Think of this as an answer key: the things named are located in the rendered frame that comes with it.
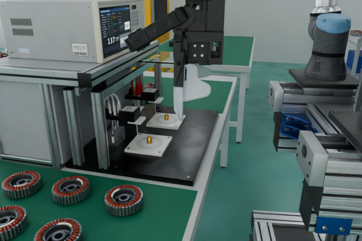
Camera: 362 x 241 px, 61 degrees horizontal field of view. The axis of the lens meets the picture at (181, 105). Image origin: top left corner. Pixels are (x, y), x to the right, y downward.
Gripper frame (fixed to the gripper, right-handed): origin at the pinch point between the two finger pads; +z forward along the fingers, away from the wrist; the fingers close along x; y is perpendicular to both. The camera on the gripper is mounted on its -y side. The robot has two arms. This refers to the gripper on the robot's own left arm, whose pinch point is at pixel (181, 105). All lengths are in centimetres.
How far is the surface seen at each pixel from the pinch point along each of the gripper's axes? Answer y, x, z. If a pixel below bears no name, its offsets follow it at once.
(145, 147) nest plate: -19, 50, 37
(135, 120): -23, 53, 27
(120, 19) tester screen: -30, 65, -10
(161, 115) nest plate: -18, 83, 37
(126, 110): -27, 54, 23
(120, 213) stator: -18.5, 14.8, 38.6
